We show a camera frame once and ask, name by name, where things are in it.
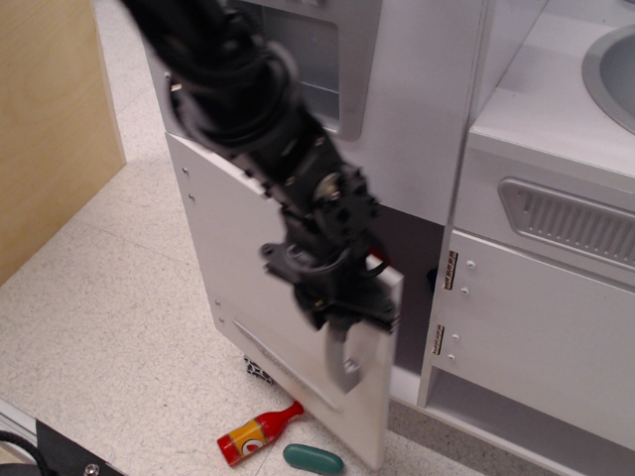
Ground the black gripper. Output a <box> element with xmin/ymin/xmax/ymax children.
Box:
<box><xmin>261</xmin><ymin>242</ymin><xmax>399</xmax><ymax>344</ymax></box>

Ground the silver fridge door handle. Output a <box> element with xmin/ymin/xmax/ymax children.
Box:
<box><xmin>325</xmin><ymin>330</ymin><xmax>362</xmax><ymax>395</ymax></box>

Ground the white fridge door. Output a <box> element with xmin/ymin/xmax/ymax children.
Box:
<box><xmin>166</xmin><ymin>134</ymin><xmax>397</xmax><ymax>470</ymax></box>

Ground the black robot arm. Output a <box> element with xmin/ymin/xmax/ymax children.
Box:
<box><xmin>127</xmin><ymin>1</ymin><xmax>398</xmax><ymax>338</ymax></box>

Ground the white toy fridge cabinet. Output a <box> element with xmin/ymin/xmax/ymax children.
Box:
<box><xmin>147</xmin><ymin>1</ymin><xmax>487</xmax><ymax>401</ymax></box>

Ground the aluminium extrusion foot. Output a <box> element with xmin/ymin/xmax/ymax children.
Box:
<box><xmin>243</xmin><ymin>355</ymin><xmax>275</xmax><ymax>385</ymax></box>

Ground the blue toy object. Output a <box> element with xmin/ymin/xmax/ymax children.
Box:
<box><xmin>427</xmin><ymin>267</ymin><xmax>439</xmax><ymax>293</ymax></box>

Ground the lower brass cabinet hinge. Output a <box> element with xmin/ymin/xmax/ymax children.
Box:
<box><xmin>432</xmin><ymin>324</ymin><xmax>445</xmax><ymax>355</ymax></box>

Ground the brass cabinet hinge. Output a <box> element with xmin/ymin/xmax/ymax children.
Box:
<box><xmin>444</xmin><ymin>250</ymin><xmax>458</xmax><ymax>291</ymax></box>
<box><xmin>432</xmin><ymin>324</ymin><xmax>445</xmax><ymax>355</ymax></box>

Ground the upper brass cabinet hinge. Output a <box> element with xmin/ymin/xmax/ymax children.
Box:
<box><xmin>444</xmin><ymin>250</ymin><xmax>458</xmax><ymax>291</ymax></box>

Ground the red toy sauce bottle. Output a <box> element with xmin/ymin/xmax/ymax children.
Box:
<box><xmin>216</xmin><ymin>402</ymin><xmax>305</xmax><ymax>466</ymax></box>

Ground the green toy pickle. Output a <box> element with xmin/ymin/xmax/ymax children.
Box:
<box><xmin>283</xmin><ymin>443</ymin><xmax>344</xmax><ymax>475</ymax></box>

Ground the white toy kitchen counter unit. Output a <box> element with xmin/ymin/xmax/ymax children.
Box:
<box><xmin>419</xmin><ymin>1</ymin><xmax>634</xmax><ymax>475</ymax></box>

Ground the white cabinet door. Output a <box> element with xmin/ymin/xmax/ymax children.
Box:
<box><xmin>432</xmin><ymin>232</ymin><xmax>634</xmax><ymax>448</ymax></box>

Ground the silver ice dispenser recess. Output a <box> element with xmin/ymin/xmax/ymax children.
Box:
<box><xmin>226</xmin><ymin>0</ymin><xmax>382</xmax><ymax>142</ymax></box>

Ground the silver vent panel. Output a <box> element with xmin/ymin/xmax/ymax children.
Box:
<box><xmin>498</xmin><ymin>178</ymin><xmax>634</xmax><ymax>270</ymax></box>

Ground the wooden panel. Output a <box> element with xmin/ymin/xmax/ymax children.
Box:
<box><xmin>1</xmin><ymin>1</ymin><xmax>125</xmax><ymax>282</ymax></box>

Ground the silver toy sink basin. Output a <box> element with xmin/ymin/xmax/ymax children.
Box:
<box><xmin>581</xmin><ymin>25</ymin><xmax>634</xmax><ymax>134</ymax></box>

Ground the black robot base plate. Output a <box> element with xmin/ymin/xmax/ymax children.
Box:
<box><xmin>36</xmin><ymin>420</ymin><xmax>124</xmax><ymax>476</ymax></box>

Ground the aluminium rail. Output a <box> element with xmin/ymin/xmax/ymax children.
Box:
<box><xmin>0</xmin><ymin>399</ymin><xmax>38</xmax><ymax>446</ymax></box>

